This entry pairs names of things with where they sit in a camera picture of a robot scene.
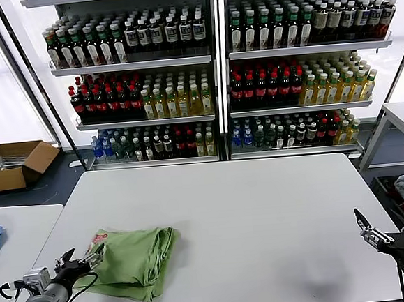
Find small dark bottle white cap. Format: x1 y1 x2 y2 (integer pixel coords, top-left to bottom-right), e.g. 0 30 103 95
152 135 165 160
306 122 319 145
294 123 308 146
162 134 175 160
142 136 155 161
284 125 297 149
274 126 286 149
132 137 144 162

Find cola bottle red cap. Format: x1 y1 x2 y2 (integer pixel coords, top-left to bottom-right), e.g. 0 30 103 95
241 72 257 109
81 86 98 123
277 69 293 106
265 70 282 107
116 85 133 121
288 68 305 105
92 86 109 122
253 71 269 107
105 86 121 121
128 84 144 119
229 73 245 110
68 85 86 124

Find dark drink bottle white label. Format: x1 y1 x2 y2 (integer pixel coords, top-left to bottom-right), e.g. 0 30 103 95
190 13 207 50
148 16 165 53
177 14 194 51
366 0 386 39
352 0 373 40
122 19 140 55
136 18 153 54
163 15 180 52
338 1 358 41
378 0 399 38

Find grey metal shelf rack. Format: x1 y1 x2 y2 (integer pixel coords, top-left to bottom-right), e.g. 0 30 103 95
18 0 225 178
216 0 404 162

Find dark bottle beige label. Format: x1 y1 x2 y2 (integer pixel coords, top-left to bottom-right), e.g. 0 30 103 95
324 1 345 43
311 3 331 43

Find dark tea bottle green label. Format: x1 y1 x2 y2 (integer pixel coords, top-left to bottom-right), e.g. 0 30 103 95
68 26 87 68
255 8 273 52
284 6 301 49
270 7 287 50
44 31 63 71
96 23 114 66
110 22 128 64
297 5 315 48
55 28 75 70
241 9 258 52
82 24 100 67
227 10 244 54

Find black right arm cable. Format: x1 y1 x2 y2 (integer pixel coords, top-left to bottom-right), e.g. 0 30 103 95
396 260 404 299

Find open cardboard box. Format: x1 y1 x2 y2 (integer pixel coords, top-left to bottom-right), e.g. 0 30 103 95
0 138 64 193

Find red item in crate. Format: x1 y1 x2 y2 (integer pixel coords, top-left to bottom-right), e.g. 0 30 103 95
388 183 404 214

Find grey parts in cardboard box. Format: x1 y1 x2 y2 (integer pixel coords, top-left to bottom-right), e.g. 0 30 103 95
0 153 28 172

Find white side table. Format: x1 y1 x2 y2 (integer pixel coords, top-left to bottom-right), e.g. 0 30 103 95
0 202 72 302

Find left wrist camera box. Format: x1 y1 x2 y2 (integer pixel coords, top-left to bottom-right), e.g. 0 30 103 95
0 266 54 301

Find green polo shirt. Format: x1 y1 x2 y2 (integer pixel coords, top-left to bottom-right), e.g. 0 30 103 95
69 222 186 302

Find black slanted pole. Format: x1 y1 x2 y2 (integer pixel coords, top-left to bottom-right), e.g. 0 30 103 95
371 31 404 121
0 0 89 178

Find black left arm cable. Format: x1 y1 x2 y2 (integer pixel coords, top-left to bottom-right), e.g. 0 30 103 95
59 271 101 302

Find blue drink bottle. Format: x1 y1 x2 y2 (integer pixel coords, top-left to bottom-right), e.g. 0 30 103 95
230 128 244 149
101 139 114 159
241 128 254 148
90 136 105 160

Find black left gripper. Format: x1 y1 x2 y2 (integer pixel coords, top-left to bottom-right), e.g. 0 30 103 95
50 243 108 292

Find black storage crate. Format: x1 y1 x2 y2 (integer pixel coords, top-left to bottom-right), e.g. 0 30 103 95
368 174 404 231

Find yellow tea bottle white cap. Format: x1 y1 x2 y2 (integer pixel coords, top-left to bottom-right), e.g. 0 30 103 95
359 68 380 102
322 71 343 105
176 84 190 118
140 88 156 121
297 74 318 107
164 85 180 119
188 83 203 117
347 69 368 103
335 70 356 104
310 73 331 106
151 87 167 120
199 82 214 116

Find small cola bottle red label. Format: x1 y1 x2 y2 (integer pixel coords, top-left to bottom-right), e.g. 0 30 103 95
184 128 198 158
326 116 341 144
173 129 188 158
315 118 329 144

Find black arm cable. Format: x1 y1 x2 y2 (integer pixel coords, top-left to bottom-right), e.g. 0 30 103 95
396 260 404 299
59 271 101 302

